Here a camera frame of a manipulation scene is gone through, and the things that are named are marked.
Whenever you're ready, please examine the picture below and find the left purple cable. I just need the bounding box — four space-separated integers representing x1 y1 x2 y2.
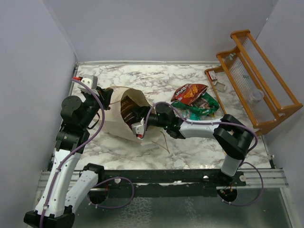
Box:
39 78 106 228

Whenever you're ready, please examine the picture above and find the red doritos bag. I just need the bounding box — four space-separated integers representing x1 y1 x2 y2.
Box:
171 84 209 106

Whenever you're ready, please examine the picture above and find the dark brown chocolate packet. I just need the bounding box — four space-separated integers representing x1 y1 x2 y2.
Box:
120 96 138 128

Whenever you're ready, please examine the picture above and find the clear plastic cup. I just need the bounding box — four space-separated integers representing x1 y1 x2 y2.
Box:
250 89 264 103

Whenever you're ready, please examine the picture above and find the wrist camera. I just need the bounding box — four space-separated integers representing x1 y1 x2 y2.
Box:
131 119 145 139
73 75 98 94

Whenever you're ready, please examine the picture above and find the purple cable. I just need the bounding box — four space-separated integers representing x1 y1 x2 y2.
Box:
142 101 265 207
39 78 106 228

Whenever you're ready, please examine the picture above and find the teal snack packet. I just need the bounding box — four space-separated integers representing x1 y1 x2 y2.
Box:
182 109 200 120

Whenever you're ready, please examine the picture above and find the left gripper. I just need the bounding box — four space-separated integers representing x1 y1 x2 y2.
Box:
81 85 113 129

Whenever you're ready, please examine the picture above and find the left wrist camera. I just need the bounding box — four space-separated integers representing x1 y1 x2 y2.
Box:
73 75 98 94

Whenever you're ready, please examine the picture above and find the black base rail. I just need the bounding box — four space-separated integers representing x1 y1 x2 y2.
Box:
83 163 246 199

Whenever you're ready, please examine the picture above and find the wooden rack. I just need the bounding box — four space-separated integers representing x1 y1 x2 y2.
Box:
205 30 303 135

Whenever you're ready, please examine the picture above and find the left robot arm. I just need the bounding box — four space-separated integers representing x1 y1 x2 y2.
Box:
24 87 113 228

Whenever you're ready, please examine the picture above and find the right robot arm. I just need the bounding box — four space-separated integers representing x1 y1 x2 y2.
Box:
131 102 258 186

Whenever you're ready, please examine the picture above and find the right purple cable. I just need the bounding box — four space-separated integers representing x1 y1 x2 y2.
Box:
142 101 265 207

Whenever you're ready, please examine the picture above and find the green crisps bag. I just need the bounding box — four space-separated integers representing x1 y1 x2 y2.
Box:
171 92 219 120

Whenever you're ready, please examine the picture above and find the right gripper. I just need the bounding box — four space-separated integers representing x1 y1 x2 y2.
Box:
132 106 168 129

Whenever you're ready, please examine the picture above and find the beige paper bag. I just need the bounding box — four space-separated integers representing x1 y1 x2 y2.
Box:
102 86 169 152

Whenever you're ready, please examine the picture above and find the small red card box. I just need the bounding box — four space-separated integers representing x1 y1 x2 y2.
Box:
208 71 217 81

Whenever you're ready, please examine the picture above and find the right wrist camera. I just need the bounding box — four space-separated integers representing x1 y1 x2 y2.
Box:
131 119 145 139

